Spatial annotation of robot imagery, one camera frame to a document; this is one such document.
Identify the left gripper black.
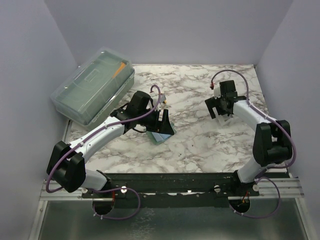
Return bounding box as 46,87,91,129
137,108,175,135

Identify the green card holder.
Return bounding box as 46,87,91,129
146,131,172,145

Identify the white plastic card tray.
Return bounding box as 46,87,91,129
216,114,233,126

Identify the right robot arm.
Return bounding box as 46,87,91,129
205,80,294,196

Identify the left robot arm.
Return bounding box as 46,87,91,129
46,91,175,198

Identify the clear plastic storage box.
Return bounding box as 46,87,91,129
50,47,135,131

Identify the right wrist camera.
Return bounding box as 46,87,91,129
210,82,221,99

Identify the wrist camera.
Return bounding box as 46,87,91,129
148,92,165,110
210,82,221,99

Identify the yellow handled hex key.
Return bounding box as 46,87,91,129
160,94,167,104

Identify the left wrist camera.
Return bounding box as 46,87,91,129
148,92,165,110

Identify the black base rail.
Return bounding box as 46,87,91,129
81,172,260,214

